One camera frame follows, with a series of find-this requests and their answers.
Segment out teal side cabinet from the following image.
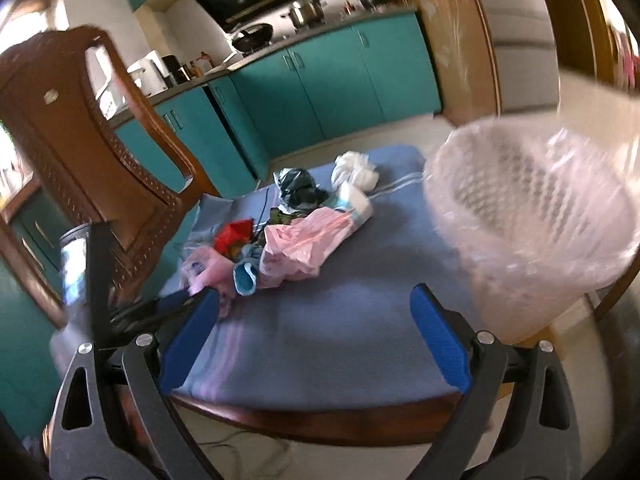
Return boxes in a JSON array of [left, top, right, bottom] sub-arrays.
[[0, 180, 68, 421]]

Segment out pink and white packet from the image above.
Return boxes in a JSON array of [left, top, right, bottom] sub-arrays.
[[180, 247, 236, 318]]

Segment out white tissue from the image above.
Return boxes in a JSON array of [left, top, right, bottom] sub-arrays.
[[332, 150, 381, 193]]

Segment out teal kitchen base cabinets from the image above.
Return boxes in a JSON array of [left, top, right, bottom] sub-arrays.
[[112, 10, 443, 196]]

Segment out wood framed glass door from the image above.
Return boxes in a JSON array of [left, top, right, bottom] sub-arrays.
[[370, 0, 501, 128]]

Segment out carved wooden chair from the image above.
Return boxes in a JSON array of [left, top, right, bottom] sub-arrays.
[[0, 25, 501, 448]]

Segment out white countertop appliance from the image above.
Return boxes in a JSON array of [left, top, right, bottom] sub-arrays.
[[127, 50, 171, 96]]

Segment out pink plastic bag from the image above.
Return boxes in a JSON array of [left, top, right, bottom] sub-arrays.
[[260, 207, 358, 288]]

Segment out black wok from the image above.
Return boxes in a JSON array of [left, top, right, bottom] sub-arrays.
[[231, 22, 275, 53]]

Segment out blue striped cloth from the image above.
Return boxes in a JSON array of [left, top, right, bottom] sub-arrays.
[[160, 145, 481, 413]]

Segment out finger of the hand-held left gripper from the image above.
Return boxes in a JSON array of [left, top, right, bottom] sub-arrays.
[[112, 287, 207, 328]]

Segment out red wrapper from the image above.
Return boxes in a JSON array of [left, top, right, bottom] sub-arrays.
[[214, 219, 256, 261]]

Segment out dark crumpled plastic bag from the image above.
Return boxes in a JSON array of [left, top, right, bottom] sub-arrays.
[[272, 167, 331, 211]]

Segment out white and blue medicine box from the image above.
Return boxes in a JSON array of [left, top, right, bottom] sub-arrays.
[[332, 182, 375, 226]]

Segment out dark green wrapper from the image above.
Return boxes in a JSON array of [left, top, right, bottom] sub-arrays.
[[270, 205, 301, 228]]

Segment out plastic mesh wastebasket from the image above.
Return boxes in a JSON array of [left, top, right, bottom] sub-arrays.
[[422, 115, 640, 346]]

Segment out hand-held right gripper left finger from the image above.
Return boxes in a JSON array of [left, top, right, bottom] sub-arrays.
[[47, 287, 223, 480]]

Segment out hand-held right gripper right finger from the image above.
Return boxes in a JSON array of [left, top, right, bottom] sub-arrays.
[[409, 282, 583, 480]]

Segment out steel cooking pot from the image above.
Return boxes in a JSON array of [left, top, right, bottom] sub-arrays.
[[280, 0, 326, 28]]

